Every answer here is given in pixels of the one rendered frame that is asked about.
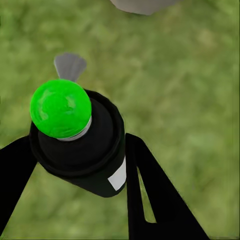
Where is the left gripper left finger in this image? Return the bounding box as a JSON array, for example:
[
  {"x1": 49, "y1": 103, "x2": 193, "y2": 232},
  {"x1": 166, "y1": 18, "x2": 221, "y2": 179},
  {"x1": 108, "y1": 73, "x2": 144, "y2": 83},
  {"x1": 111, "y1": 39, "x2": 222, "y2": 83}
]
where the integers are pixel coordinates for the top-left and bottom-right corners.
[{"x1": 0, "y1": 135, "x2": 38, "y2": 236}]

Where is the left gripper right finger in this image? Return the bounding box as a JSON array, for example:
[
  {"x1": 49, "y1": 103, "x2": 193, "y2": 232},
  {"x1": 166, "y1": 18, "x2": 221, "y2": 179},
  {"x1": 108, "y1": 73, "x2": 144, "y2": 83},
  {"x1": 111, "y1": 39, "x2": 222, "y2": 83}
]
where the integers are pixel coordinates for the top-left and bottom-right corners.
[{"x1": 125, "y1": 133, "x2": 209, "y2": 240}]

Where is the pesticide atomizer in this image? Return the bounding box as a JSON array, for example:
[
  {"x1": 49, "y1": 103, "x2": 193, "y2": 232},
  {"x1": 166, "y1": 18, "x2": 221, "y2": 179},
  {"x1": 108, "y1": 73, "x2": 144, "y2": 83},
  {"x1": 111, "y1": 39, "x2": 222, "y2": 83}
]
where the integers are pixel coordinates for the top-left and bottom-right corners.
[{"x1": 29, "y1": 53, "x2": 127, "y2": 198}]

